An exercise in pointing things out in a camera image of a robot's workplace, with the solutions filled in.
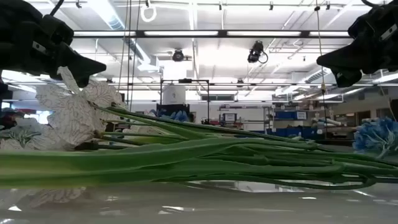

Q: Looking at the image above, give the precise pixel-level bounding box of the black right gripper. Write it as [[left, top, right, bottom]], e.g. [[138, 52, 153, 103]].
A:
[[316, 0, 398, 88]]

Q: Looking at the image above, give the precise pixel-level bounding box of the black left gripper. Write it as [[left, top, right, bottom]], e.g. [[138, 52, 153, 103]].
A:
[[0, 0, 107, 89]]

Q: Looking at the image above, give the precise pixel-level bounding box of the white artificial flower bunch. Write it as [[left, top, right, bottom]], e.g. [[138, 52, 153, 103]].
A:
[[0, 66, 398, 191]]

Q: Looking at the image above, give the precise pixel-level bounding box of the blue artificial flower bunch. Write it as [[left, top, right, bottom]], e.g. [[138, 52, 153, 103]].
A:
[[353, 116, 398, 160], [149, 108, 191, 123]]

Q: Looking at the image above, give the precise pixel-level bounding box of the blue storage bin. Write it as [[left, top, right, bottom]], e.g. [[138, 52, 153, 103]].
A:
[[275, 111, 308, 121]]

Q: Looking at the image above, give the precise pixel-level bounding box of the person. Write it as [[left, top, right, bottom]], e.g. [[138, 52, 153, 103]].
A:
[[0, 107, 24, 130]]

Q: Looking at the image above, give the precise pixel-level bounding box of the row of blue bins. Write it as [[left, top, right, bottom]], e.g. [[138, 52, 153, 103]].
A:
[[248, 126, 317, 139]]

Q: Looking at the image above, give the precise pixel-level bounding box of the small black monitor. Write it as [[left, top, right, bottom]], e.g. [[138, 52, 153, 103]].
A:
[[156, 103, 190, 118]]

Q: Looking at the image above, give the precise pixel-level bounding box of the black beam with light strips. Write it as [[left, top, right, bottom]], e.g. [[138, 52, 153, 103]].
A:
[[73, 29, 352, 39]]

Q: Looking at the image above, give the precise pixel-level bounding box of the white table mat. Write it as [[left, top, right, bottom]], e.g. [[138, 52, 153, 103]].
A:
[[0, 180, 398, 224]]

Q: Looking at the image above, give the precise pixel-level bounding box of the hanging cable with connector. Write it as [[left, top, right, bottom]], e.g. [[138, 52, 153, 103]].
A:
[[314, 0, 328, 138]]

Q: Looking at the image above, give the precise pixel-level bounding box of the black hanging cable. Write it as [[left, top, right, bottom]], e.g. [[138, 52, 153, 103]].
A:
[[129, 0, 141, 111], [126, 0, 132, 108]]

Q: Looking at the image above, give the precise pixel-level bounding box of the silver ceiling duct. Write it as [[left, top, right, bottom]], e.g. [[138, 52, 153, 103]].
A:
[[86, 0, 162, 72]]

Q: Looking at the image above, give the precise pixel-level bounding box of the white cable ring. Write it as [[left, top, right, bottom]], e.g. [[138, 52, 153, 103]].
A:
[[140, 0, 157, 23]]

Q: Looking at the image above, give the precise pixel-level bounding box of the black camera with cable loop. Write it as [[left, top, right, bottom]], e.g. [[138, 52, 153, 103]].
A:
[[247, 40, 269, 65]]

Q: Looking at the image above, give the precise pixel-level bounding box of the distant black rig frame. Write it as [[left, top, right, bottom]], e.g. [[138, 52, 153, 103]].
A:
[[160, 78, 211, 125]]

